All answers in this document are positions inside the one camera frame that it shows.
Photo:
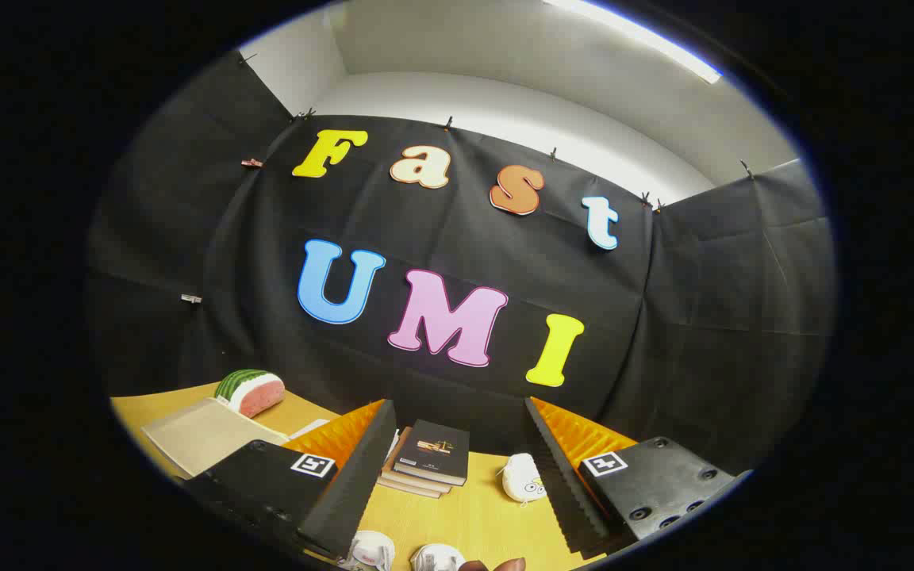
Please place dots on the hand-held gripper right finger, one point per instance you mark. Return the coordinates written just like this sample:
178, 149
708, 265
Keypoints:
568, 492

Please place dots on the watermelon slice toy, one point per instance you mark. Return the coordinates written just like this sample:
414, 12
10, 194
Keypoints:
255, 392

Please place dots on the beige fabric storage box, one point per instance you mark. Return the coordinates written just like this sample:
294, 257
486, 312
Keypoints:
203, 432

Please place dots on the white plush toy with eyes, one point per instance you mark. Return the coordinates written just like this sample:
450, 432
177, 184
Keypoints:
519, 480

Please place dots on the white canvas shoe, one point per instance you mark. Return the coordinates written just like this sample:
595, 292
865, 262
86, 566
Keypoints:
370, 551
437, 559

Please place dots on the small light peg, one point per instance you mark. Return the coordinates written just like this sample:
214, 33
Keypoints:
190, 298
251, 162

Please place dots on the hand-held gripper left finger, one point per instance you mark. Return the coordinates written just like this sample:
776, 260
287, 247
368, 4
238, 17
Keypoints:
354, 492

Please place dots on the black cover book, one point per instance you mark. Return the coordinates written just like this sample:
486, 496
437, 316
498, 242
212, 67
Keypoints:
433, 448

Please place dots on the thick book with cream pages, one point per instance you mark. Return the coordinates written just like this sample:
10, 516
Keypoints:
401, 490
405, 480

